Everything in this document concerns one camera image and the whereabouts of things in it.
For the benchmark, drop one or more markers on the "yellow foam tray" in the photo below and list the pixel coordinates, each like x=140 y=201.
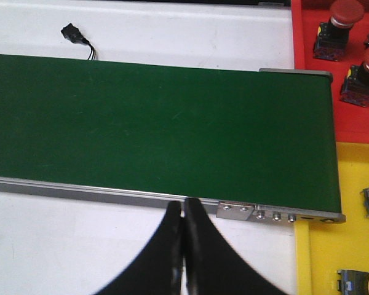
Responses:
x=322 y=249

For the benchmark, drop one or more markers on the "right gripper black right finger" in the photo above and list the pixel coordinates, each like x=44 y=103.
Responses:
x=212 y=265

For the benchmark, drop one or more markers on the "green conveyor belt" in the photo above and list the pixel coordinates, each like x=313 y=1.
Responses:
x=243 y=136

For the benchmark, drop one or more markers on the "small black part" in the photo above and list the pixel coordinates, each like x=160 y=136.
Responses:
x=74 y=35

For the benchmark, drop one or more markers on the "aluminium conveyor frame rail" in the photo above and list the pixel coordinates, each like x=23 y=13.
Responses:
x=225 y=209

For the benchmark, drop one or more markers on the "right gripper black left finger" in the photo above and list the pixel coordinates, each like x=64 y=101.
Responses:
x=158 y=267

